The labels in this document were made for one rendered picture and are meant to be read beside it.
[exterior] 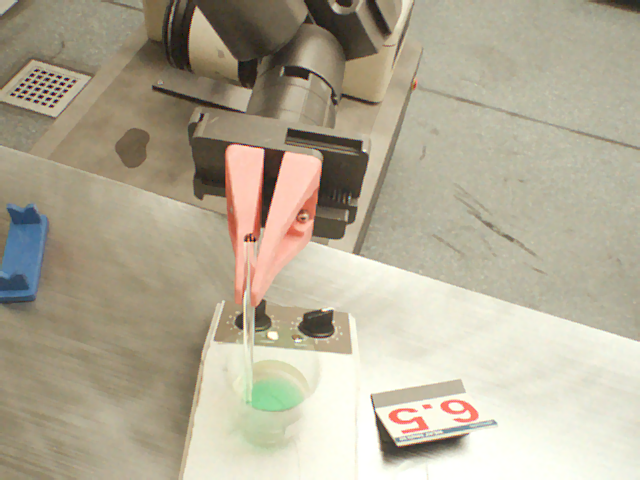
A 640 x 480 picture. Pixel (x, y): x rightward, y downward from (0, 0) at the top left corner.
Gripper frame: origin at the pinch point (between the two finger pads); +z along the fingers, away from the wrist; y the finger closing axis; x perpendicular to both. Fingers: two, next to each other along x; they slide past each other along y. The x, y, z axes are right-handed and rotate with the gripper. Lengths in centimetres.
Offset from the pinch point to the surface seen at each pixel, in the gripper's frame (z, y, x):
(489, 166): -123, 49, 100
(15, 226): -18.6, -27.6, 24.8
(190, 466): 4.1, -3.1, 17.3
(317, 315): -10.9, 3.9, 19.4
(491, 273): -82, 49, 101
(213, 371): -3.1, -3.2, 17.2
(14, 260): -14.7, -25.9, 24.8
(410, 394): -8.0, 13.6, 25.7
